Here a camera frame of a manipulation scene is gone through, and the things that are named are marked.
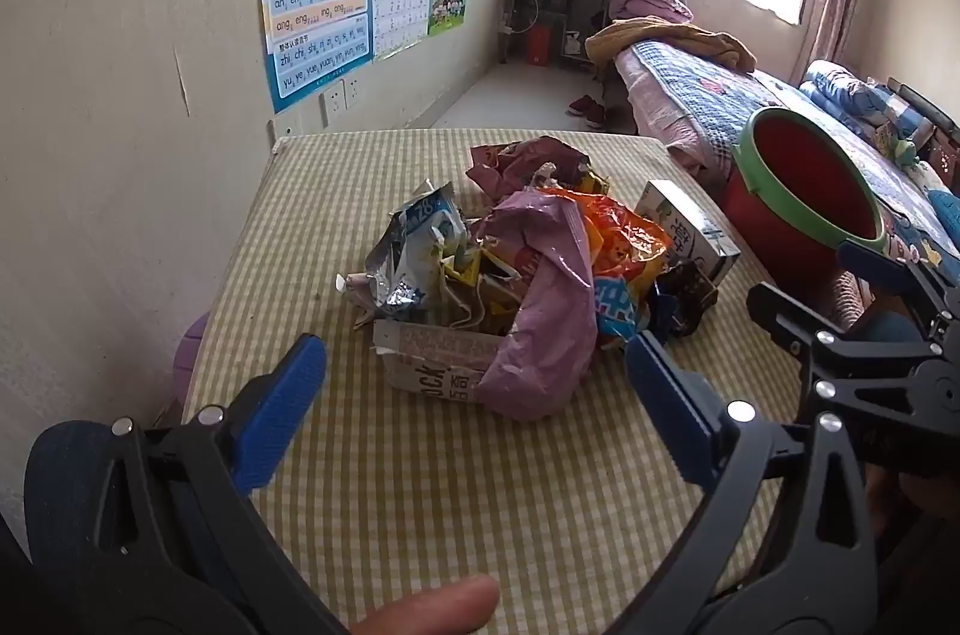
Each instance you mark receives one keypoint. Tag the white wall socket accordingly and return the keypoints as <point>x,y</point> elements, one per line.
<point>333,104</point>
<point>351,95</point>

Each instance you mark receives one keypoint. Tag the dark wooden headboard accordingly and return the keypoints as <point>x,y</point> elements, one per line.
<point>930,125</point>

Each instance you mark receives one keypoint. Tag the yellow snack packet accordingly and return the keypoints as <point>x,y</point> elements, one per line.
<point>594,182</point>

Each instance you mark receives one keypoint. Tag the lilac plastic bag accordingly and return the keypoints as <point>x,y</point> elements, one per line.
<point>540,335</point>

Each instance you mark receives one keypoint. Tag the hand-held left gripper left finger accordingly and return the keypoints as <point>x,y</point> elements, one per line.
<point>281,414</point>

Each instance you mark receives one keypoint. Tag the white plastic bag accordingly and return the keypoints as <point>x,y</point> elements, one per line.
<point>573,44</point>

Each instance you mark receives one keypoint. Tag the orange snack bag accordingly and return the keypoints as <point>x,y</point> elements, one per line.
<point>622,237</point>

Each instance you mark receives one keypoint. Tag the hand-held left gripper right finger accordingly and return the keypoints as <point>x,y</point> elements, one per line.
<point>671,410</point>

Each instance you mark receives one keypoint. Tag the person's left hand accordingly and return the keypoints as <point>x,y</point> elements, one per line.
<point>427,609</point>

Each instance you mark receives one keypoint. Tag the red box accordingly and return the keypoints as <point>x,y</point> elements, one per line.
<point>539,44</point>

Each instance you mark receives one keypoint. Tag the white milk carton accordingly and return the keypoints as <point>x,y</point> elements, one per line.
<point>690,230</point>

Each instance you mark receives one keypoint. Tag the white pink cardboard box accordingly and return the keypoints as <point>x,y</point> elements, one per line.
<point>427,357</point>

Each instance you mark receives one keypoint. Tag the person's leg in blue jeans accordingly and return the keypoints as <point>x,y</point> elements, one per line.
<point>64,492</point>

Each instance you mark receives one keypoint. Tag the white wall plate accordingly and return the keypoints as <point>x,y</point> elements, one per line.
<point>279,129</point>

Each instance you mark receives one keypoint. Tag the light blue snack packet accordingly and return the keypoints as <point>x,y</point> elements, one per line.
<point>615,309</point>

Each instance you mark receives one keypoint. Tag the silver blue foil wrapper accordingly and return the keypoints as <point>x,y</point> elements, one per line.
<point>416,252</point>

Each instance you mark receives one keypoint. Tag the folded blue checked quilt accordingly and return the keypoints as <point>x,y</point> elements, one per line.
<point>847,95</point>

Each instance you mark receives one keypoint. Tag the checked yellow tablecloth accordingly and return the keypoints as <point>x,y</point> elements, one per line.
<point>420,500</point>

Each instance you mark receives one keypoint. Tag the red bucket with green rim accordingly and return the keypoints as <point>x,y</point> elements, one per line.
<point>795,185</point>

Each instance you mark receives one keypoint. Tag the purple plastic stool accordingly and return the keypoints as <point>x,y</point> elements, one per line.
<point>191,357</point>

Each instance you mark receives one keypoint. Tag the dark brown packet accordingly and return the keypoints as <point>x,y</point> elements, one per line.
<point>690,297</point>

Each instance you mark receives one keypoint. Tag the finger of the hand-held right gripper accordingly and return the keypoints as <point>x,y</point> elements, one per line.
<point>892,275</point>
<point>795,320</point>

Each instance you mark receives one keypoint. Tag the bed with blue patchwork quilt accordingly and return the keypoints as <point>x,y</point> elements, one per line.
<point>697,95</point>

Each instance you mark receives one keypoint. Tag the pink purple snack bag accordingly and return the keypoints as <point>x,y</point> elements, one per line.
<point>525,162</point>

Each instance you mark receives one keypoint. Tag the yellow blanket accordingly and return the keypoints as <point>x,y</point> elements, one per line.
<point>667,42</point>

